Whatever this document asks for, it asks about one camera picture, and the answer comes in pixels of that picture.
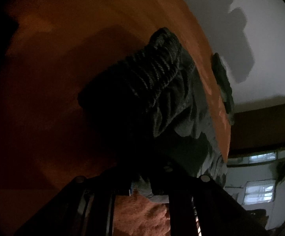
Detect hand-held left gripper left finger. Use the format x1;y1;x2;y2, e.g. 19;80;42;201
14;166;132;236

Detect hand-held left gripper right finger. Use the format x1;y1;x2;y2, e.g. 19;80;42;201
155;162;269;236

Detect dark pants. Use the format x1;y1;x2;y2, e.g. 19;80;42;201
77;27;229;203

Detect barred window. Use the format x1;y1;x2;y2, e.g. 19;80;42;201
243;180;276;204

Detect transom window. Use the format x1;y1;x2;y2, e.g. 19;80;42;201
248;152;278;163

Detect brown wooden door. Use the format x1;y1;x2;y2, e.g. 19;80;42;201
227;100;285;158

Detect folded grey-green garment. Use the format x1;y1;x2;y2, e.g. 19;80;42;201
211;52;235;124

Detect orange blanket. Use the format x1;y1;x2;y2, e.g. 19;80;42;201
0;0;232;236

